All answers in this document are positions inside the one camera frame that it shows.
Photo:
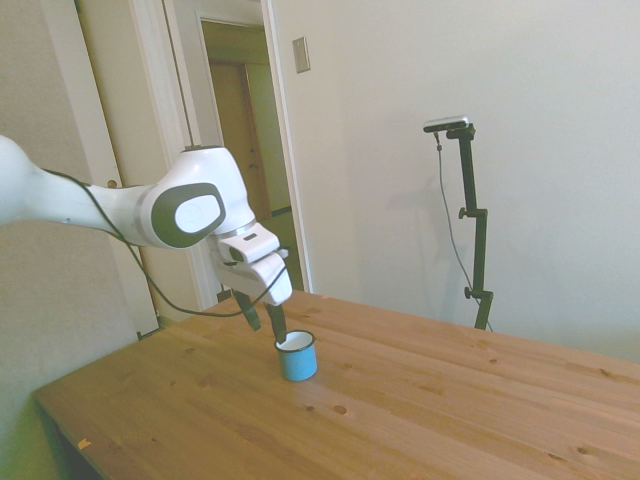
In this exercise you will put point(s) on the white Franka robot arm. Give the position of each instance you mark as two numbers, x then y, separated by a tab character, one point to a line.
200	175

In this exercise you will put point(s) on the brass door knob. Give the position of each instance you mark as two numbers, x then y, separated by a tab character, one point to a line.
112	183

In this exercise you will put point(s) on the black camera stand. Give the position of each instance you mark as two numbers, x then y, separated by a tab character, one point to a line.
442	175
481	250

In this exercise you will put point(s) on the white hallway door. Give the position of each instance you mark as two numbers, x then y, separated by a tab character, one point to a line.
210	90

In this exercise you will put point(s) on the brown wooden door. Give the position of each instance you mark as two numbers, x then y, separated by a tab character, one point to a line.
250	125

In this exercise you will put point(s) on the blue enamel mug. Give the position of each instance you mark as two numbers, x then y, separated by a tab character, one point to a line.
299	362

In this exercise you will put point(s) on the silver black exterior camera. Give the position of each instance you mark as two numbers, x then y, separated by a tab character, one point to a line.
447	123

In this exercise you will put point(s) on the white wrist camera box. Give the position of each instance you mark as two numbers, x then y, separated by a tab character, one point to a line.
252	242

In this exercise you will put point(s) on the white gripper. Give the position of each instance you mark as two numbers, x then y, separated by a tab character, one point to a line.
270	280

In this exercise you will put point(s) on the beige wall switch plate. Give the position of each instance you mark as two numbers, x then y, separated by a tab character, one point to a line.
301	55

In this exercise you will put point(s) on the white open door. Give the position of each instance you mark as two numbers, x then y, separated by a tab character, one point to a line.
130	100

